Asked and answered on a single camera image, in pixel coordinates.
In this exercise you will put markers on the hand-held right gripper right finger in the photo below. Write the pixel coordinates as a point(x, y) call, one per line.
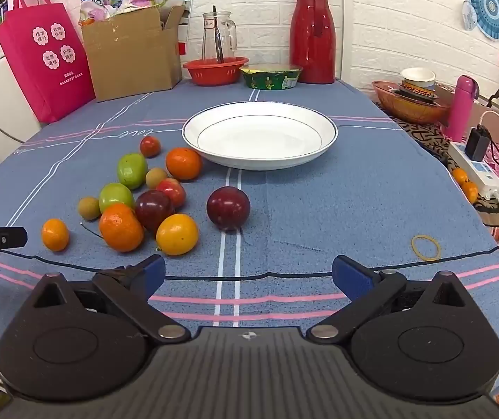
point(349, 274)

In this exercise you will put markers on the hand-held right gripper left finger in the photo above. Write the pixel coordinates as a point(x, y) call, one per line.
point(154, 267)

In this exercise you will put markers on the yellow orange citrus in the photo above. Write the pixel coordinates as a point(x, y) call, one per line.
point(177, 234)

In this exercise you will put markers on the small orange mandarin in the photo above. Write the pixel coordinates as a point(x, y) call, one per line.
point(55, 235)
point(470, 192)
point(459, 176)

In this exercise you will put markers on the large orange mandarin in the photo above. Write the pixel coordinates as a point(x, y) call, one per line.
point(121, 228)
point(183, 163)

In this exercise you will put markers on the dark red plum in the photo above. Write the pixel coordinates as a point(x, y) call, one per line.
point(154, 210)
point(228, 208)

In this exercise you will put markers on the red apple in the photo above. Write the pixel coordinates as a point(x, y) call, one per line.
point(173, 191)

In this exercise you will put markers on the green jujube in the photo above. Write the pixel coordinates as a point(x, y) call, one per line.
point(115, 196)
point(132, 170)

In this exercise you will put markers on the brown kiwi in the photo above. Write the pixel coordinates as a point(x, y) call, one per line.
point(156, 176)

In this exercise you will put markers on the white porcelain plate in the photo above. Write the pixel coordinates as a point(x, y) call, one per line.
point(258, 135)

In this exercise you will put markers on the yellow rubber band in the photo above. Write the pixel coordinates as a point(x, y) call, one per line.
point(412, 246)

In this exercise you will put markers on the blue striped tablecloth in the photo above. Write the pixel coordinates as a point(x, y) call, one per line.
point(363, 200)

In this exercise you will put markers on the white appliance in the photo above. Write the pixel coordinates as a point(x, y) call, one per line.
point(0, 104)

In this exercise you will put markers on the small red tomato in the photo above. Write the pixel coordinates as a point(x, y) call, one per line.
point(150, 146)

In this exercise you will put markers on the dark patterned cloth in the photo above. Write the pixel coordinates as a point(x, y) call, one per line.
point(424, 137)

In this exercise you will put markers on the pink tote bag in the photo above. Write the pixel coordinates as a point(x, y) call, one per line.
point(44, 74)

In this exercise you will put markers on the white power strip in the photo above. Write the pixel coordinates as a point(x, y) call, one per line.
point(481, 175)

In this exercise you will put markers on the brown glossy bowl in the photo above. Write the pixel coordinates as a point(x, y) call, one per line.
point(406, 110)

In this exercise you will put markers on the black charger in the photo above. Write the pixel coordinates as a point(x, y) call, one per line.
point(476, 144)

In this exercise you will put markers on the dark patterned small bowl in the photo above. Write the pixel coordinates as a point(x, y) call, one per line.
point(417, 93)

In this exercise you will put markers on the pink bottle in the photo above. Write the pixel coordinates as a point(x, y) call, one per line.
point(461, 109)

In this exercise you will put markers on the red plastic basket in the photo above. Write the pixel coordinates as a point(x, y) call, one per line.
point(214, 74)

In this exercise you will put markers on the brown cardboard box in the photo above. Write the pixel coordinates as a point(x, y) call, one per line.
point(127, 61)

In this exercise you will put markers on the green instant noodle bowl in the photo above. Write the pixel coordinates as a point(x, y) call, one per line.
point(271, 80)

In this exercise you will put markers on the white cup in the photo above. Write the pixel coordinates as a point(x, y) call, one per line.
point(418, 76)

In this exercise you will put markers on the red thermos jug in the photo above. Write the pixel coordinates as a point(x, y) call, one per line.
point(312, 52)

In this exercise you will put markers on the metal spoon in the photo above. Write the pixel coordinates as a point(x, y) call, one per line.
point(218, 43)

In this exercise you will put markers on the glass pitcher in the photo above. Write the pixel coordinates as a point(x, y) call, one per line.
point(209, 39)

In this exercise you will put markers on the small pale paper fan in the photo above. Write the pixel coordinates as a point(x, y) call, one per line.
point(469, 14)

